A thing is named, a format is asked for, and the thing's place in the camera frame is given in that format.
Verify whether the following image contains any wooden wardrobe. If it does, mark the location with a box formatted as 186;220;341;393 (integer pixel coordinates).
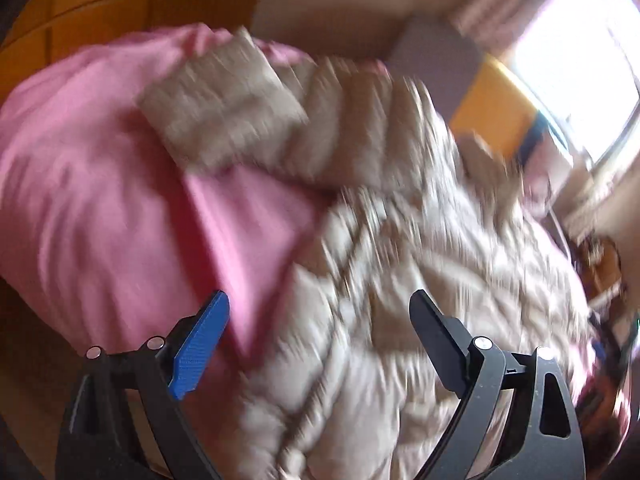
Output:
1;0;257;96

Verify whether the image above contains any bright window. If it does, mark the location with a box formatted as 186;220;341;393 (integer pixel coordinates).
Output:
508;0;639;165

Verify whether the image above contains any cluttered wooden side desk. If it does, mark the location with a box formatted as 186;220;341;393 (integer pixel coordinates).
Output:
553;159;639;478

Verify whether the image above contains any white deer print pillow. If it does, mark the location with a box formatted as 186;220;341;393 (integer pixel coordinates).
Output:
522;132;574;220

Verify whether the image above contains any grey yellow blue headboard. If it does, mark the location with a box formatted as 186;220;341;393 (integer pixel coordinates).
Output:
385;15;548;165

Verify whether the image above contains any pink bed cover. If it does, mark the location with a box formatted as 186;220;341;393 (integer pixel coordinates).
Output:
0;22;392;461

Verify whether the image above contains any beige quilted down jacket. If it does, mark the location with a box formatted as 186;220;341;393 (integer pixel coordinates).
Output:
139;32;593;479

